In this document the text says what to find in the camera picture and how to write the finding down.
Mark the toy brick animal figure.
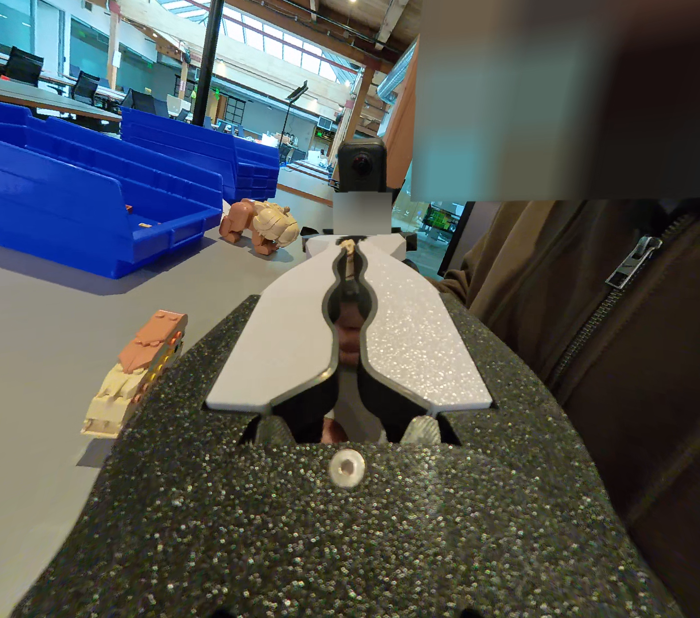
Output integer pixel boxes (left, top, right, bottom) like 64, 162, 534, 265
219, 198, 300, 257

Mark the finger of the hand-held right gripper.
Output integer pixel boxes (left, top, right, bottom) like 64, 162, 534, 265
358, 234, 408, 262
303, 235, 348, 261

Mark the blue plastic bin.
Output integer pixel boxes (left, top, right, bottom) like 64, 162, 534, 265
120, 107, 281, 203
0, 101, 224, 280

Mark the black office chair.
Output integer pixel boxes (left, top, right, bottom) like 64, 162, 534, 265
437, 202, 477, 277
3, 46, 44, 86

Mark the black pole stand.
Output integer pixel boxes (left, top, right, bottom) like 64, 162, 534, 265
192, 0, 240, 127

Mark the person's right hand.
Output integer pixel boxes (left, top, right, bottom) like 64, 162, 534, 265
335, 302, 367, 366

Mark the brown toy brick assembly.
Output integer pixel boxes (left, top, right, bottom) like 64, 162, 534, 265
81, 310, 188, 438

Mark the long wooden table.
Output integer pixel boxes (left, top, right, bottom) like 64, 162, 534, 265
0, 79, 124, 122

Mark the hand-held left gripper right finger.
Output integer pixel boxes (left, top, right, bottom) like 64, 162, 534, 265
355, 246, 494, 418

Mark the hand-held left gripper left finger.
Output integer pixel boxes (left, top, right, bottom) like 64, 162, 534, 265
207, 252, 341, 418

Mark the person's brown jacket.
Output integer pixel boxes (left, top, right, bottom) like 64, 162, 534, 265
437, 200, 700, 618

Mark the wooden post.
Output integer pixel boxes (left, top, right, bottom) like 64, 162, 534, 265
383, 36, 420, 192
340, 69, 376, 150

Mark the grey desk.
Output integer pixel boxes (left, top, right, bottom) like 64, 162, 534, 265
0, 186, 340, 618

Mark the silver air duct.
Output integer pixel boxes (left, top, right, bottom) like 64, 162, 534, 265
376, 43, 417, 106

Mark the person's right forearm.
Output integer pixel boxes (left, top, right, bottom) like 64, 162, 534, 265
424, 241, 482, 310

